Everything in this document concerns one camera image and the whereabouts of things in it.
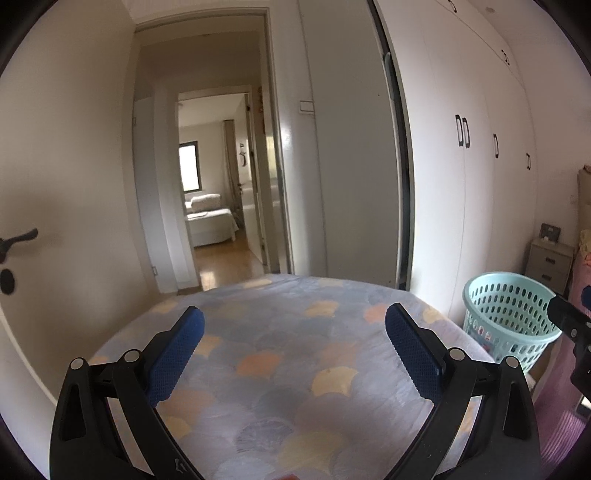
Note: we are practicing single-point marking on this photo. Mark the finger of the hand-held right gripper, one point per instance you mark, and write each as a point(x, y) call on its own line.
point(570, 318)

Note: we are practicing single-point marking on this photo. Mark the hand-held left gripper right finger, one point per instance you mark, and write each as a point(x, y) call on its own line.
point(411, 355)

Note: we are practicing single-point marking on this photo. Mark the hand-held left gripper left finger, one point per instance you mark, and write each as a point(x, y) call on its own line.
point(178, 357)

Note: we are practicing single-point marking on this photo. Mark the light green plastic basket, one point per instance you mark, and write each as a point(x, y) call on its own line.
point(508, 314)

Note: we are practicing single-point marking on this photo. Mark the grey nightstand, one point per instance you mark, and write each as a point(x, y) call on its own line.
point(549, 265)

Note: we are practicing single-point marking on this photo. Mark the beige padded headboard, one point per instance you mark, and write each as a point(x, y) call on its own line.
point(585, 198)

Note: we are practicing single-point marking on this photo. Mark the white bed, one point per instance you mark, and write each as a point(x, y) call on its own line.
point(210, 221)

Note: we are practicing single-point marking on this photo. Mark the black round door lock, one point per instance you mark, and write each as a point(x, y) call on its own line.
point(6, 281)

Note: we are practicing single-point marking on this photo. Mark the window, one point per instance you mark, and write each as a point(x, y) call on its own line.
point(188, 167)

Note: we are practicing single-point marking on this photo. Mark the white sliding door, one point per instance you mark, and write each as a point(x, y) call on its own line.
point(351, 161)

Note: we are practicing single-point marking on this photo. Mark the white wardrobe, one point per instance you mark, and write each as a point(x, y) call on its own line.
point(461, 138)

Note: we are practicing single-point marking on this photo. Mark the small picture frame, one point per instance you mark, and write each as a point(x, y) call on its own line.
point(551, 232)

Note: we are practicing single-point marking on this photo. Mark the white light switch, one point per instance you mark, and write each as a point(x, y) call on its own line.
point(306, 106)

